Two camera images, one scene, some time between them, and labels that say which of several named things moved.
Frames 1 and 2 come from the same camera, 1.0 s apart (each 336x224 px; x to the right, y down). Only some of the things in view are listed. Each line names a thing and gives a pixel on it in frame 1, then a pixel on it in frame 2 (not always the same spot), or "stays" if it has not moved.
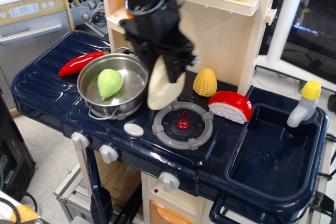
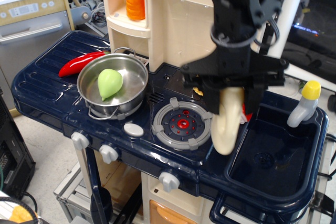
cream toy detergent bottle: (163, 93) to (225, 123)
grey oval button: (133, 130) stays
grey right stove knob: (169, 181) stays
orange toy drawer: (161, 213) stays
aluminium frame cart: (73, 195) stays
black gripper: (154, 18) to (231, 68)
